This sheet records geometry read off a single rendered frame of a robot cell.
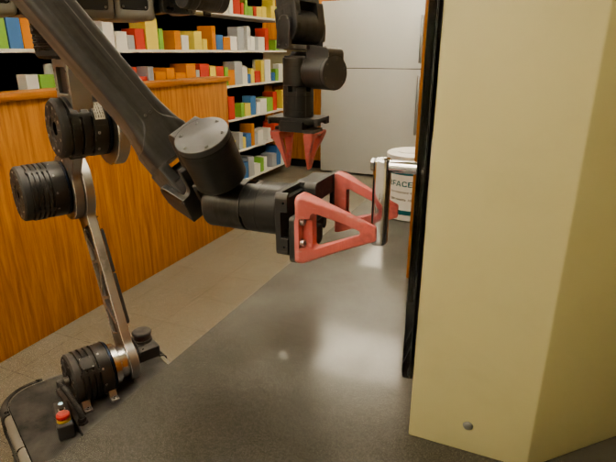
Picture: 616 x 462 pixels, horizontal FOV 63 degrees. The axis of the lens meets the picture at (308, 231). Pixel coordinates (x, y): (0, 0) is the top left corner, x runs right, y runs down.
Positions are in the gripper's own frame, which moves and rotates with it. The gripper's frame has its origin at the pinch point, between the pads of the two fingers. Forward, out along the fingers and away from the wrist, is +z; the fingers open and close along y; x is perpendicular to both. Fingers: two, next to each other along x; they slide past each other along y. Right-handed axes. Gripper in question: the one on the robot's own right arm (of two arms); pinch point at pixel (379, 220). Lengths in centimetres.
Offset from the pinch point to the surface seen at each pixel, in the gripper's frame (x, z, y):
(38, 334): 109, -191, 93
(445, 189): -5.2, 6.9, -5.2
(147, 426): 20.2, -19.5, -15.0
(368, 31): -37, -155, 482
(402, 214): 19, -12, 61
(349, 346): 20.3, -5.5, 7.6
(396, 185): 12, -14, 62
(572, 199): -5.3, 16.3, -5.1
